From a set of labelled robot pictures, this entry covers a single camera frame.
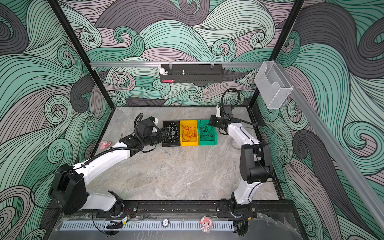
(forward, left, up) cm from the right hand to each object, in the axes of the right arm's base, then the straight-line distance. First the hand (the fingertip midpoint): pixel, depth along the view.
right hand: (211, 119), depth 93 cm
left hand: (-13, +25, +4) cm, 28 cm away
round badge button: (-53, +25, -13) cm, 60 cm away
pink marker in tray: (+16, +27, +18) cm, 36 cm away
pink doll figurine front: (-53, +5, -10) cm, 55 cm away
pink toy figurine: (-13, +69, -10) cm, 71 cm away
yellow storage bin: (+3, +14, -8) cm, 16 cm away
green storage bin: (-10, -2, -11) cm, 15 cm away
